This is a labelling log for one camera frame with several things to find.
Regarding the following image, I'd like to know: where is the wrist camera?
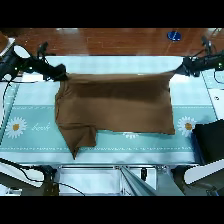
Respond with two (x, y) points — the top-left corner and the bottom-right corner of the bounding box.
(200, 35), (213, 55)
(36, 41), (50, 58)

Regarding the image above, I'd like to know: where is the black cable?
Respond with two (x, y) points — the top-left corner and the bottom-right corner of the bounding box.
(0, 157), (86, 197)

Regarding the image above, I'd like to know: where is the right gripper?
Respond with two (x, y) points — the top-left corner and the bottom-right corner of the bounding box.
(175, 55), (202, 78)

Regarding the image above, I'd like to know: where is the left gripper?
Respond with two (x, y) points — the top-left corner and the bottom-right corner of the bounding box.
(49, 64), (69, 82)

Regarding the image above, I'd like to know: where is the brown T-shirt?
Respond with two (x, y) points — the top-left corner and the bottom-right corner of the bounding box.
(54, 70), (177, 160)

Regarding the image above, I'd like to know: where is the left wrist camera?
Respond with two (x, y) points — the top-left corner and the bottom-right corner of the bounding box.
(36, 41), (50, 58)

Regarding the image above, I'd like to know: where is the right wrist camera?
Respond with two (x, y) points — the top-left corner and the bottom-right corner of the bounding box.
(200, 35), (213, 55)

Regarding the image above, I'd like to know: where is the silver frame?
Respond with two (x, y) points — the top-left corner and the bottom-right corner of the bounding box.
(0, 71), (224, 197)

